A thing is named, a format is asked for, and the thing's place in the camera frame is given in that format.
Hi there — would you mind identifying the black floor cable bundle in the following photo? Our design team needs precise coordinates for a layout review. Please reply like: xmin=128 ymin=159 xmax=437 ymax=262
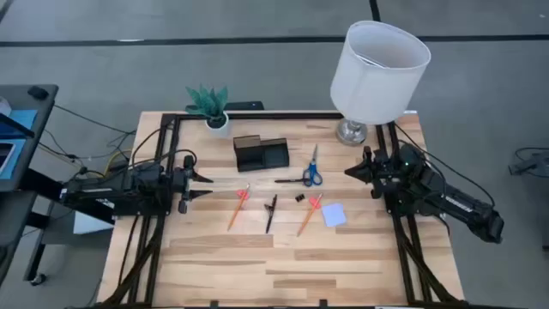
xmin=508 ymin=147 xmax=549 ymax=179

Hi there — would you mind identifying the black aluminium table frame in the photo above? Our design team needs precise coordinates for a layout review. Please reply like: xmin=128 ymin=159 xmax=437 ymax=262
xmin=102 ymin=112 xmax=467 ymax=309

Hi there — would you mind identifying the yellow cable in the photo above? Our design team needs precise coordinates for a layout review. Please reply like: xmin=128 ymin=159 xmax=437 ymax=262
xmin=104 ymin=148 xmax=132 ymax=175

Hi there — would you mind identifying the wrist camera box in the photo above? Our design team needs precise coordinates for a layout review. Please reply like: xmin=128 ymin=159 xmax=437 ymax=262
xmin=397 ymin=143 xmax=426 ymax=173
xmin=130 ymin=161 xmax=164 ymax=185

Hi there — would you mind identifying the pale blue sticky note pad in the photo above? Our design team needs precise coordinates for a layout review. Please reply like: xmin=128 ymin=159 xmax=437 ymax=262
xmin=321 ymin=202 xmax=347 ymax=228

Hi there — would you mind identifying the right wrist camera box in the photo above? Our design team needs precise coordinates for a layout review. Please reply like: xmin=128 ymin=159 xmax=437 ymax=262
xmin=397 ymin=143 xmax=426 ymax=173

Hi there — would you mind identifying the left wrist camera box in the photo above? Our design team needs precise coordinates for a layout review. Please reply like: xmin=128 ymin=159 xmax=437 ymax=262
xmin=130 ymin=161 xmax=164 ymax=185

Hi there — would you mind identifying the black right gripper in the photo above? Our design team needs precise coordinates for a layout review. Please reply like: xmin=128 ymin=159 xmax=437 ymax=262
xmin=344 ymin=145 xmax=401 ymax=201

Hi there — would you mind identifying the white shade silver table lamp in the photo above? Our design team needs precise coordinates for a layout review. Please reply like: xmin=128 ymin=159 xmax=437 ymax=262
xmin=329 ymin=20 xmax=432 ymax=147

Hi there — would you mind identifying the flat black box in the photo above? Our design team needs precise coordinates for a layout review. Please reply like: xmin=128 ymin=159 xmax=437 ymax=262
xmin=185 ymin=100 xmax=265 ymax=112

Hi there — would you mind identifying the black computer mouse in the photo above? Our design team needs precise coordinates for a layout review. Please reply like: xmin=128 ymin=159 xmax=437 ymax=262
xmin=27 ymin=85 xmax=50 ymax=100

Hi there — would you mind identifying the green plant in white pot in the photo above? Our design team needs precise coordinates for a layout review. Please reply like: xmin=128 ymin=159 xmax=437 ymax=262
xmin=184 ymin=84 xmax=231 ymax=138

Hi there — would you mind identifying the orange pencil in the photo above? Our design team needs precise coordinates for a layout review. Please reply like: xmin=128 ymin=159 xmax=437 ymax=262
xmin=226 ymin=183 xmax=251 ymax=233
xmin=296 ymin=192 xmax=323 ymax=238

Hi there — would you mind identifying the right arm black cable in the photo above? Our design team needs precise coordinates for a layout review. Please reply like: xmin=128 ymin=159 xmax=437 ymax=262
xmin=393 ymin=122 xmax=497 ymax=207

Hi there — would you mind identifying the tablet screen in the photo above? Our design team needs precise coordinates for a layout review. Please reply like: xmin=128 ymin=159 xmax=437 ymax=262
xmin=0 ymin=141 xmax=17 ymax=175

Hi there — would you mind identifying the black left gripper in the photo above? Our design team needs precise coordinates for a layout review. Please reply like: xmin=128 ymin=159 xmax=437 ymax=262
xmin=162 ymin=154 xmax=214 ymax=215

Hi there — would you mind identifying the blue paper sheet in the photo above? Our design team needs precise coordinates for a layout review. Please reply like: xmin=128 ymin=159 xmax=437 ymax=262
xmin=0 ymin=108 xmax=39 ymax=139

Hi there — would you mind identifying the dark grey desk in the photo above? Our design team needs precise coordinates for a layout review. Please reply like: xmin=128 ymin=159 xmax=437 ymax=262
xmin=0 ymin=83 xmax=60 ymax=192

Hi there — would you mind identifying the black mesh desk organizer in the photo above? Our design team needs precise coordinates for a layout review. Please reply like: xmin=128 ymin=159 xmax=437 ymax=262
xmin=232 ymin=134 xmax=291 ymax=173

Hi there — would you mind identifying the thin black floor cable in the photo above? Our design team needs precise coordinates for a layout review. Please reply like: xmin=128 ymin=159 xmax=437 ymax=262
xmin=37 ymin=102 xmax=138 ymax=171

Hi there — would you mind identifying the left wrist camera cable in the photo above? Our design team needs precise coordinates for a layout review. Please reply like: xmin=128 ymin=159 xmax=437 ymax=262
xmin=130 ymin=148 xmax=198 ymax=173

